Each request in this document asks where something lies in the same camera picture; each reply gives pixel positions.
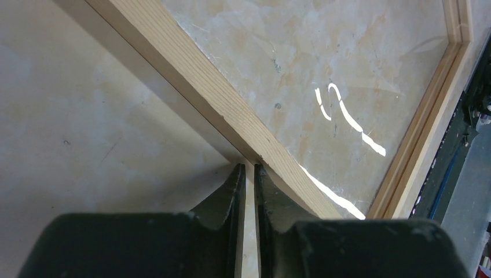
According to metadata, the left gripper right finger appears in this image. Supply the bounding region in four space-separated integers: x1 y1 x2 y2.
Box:
254 164 468 277

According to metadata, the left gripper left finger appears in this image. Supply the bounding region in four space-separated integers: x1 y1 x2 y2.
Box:
19 164 246 277

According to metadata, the clear glass sheet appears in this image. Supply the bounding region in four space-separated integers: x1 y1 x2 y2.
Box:
163 1 449 219

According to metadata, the wooden picture frame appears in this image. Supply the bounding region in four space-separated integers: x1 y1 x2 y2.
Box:
89 1 473 219

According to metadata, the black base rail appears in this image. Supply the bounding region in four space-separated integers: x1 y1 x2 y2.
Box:
409 38 490 223

